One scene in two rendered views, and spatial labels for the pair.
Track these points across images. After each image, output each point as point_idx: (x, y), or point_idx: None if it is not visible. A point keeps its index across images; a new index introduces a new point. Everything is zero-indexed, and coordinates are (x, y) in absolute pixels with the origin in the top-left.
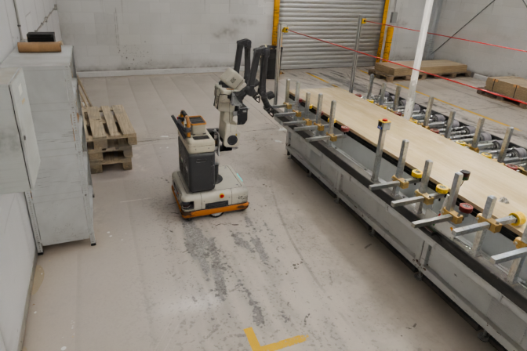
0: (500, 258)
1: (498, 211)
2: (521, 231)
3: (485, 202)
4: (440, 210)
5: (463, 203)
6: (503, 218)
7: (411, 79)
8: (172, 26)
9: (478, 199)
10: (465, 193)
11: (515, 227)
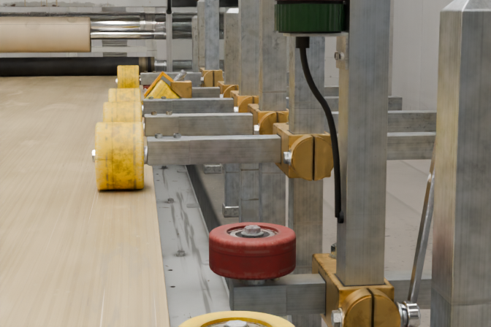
0: (424, 110)
1: (84, 217)
2: (145, 177)
3: (324, 54)
4: (416, 304)
5: (253, 240)
6: (215, 138)
7: None
8: None
9: (71, 258)
10: (87, 292)
11: (145, 184)
